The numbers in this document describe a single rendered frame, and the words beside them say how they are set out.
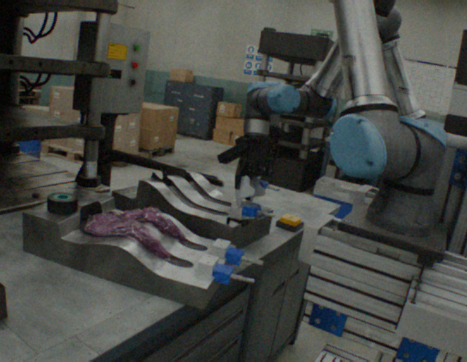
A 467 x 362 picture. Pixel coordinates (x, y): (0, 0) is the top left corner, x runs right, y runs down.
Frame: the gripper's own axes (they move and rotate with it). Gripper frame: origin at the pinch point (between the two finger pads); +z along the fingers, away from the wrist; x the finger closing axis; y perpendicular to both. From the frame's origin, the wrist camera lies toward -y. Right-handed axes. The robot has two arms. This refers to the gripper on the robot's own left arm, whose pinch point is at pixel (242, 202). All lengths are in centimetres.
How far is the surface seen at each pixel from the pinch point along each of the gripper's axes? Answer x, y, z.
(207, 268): -29.2, 8.6, 12.3
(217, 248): -19.4, 4.8, 9.9
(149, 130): 324, -341, -43
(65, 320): -57, -5, 22
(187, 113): 560, -458, -100
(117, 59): 16, -78, -52
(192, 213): -6.4, -13.1, 4.6
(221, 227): -6.8, -2.2, 7.1
